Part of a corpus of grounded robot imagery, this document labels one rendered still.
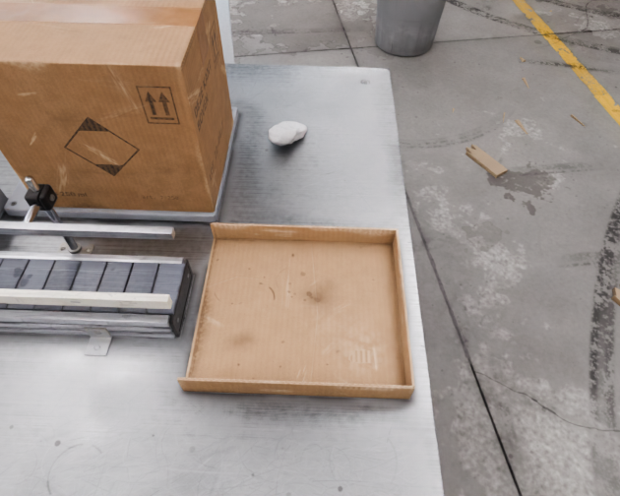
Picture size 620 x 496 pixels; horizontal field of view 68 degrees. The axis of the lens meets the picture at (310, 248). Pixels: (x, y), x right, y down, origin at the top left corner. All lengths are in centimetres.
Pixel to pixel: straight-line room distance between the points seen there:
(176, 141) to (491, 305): 135
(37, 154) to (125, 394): 38
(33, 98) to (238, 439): 51
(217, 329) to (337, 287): 19
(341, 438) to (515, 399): 109
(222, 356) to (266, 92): 62
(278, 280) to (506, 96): 217
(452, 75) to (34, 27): 232
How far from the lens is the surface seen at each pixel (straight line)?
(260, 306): 70
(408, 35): 282
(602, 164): 252
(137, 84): 65
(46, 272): 77
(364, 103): 105
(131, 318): 68
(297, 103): 104
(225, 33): 130
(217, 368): 66
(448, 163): 222
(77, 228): 68
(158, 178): 76
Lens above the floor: 144
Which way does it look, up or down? 53 degrees down
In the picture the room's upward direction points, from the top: 1 degrees clockwise
